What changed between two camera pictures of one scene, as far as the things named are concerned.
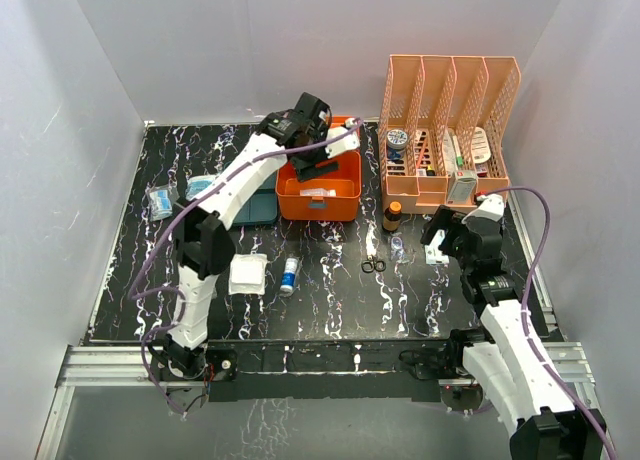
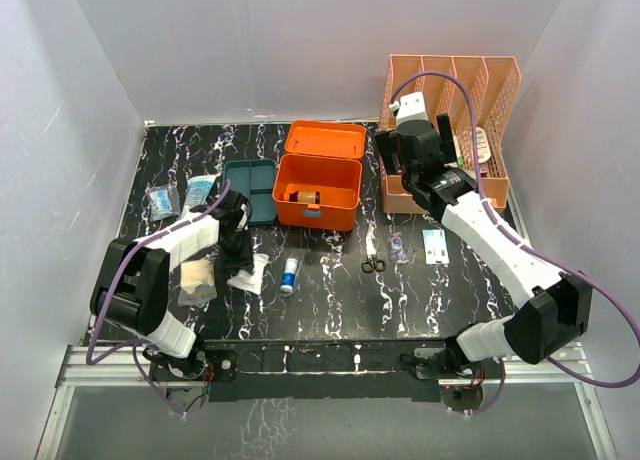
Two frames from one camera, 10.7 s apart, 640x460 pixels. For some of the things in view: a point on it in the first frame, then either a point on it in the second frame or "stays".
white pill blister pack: (481, 151) stays
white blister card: (432, 251) stays
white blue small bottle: (289, 274) stays
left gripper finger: (310, 168) to (242, 260)
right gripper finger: (453, 242) to (447, 143)
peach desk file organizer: (441, 128) stays
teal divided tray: (260, 204) stays
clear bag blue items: (159, 200) stays
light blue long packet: (197, 183) stays
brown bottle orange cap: (392, 216) to (305, 196)
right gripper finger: (442, 219) to (388, 147)
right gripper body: (465, 258) to (409, 174)
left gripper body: (318, 137) to (241, 241)
